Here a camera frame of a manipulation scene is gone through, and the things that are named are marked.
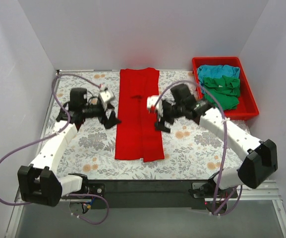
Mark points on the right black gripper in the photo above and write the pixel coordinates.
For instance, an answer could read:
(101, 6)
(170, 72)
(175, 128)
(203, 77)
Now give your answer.
(164, 112)

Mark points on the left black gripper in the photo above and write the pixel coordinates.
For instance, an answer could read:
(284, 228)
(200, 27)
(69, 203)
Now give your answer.
(105, 110)

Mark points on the red t shirt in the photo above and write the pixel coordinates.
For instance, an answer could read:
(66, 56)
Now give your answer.
(136, 136)

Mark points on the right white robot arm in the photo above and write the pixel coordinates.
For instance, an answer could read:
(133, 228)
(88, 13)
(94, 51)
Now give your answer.
(259, 158)

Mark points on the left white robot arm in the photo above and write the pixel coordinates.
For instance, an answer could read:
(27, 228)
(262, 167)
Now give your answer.
(38, 182)

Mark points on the floral table mat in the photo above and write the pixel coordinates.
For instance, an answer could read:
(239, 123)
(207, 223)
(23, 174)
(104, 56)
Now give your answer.
(190, 151)

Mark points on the blue t shirt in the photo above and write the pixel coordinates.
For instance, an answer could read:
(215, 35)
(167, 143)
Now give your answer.
(216, 71)

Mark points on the green t shirt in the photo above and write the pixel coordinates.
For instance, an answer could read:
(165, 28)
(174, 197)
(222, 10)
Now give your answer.
(225, 89)

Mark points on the red plastic bin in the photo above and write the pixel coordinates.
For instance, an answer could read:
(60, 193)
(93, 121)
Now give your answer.
(247, 108)

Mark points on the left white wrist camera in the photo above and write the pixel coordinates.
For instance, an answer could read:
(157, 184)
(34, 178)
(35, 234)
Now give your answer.
(106, 96)

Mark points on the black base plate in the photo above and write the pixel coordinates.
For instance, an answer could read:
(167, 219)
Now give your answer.
(146, 193)

